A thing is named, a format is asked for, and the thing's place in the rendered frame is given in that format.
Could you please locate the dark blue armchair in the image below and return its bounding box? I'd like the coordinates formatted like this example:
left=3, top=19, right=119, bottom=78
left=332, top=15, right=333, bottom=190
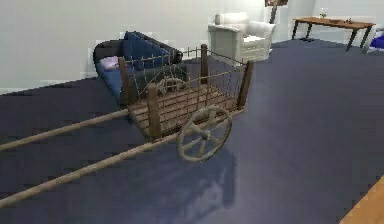
left=92, top=30, right=188, bottom=107

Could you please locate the pale pink cushion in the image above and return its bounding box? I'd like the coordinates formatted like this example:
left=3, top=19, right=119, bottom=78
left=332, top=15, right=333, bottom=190
left=99, top=55, right=121, bottom=71

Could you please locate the brown wooden cart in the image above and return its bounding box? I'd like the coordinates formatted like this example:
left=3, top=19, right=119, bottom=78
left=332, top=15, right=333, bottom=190
left=0, top=43, right=255, bottom=209

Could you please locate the blue seat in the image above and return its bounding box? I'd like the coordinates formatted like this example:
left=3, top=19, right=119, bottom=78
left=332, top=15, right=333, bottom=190
left=369, top=33, right=384, bottom=51

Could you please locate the brown wooden table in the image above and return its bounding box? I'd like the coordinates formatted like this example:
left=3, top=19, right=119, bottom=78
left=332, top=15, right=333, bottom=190
left=291, top=16, right=377, bottom=53

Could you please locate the white armchair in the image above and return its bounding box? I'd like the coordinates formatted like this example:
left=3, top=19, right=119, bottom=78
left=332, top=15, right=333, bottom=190
left=207, top=11, right=277, bottom=64

